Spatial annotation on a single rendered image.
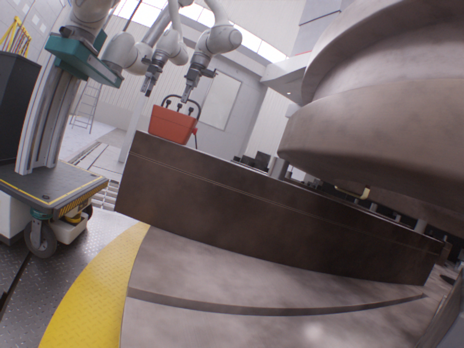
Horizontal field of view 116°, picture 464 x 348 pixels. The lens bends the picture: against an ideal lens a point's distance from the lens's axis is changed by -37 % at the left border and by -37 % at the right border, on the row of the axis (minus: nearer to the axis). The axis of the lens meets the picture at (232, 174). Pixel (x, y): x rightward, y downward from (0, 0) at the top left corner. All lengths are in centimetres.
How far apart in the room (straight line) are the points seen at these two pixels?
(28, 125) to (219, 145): 350
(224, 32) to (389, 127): 71
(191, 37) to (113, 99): 1070
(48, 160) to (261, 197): 117
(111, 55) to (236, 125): 325
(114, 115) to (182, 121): 1331
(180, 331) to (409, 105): 82
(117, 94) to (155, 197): 1344
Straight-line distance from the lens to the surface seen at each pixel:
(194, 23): 418
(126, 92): 1431
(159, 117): 98
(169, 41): 130
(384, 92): 80
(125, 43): 144
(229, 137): 425
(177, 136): 97
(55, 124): 140
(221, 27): 102
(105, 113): 1428
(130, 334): 53
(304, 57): 370
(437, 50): 99
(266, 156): 209
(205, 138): 408
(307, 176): 490
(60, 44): 98
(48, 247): 114
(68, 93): 138
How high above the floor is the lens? 72
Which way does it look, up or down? 5 degrees down
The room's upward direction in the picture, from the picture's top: 20 degrees clockwise
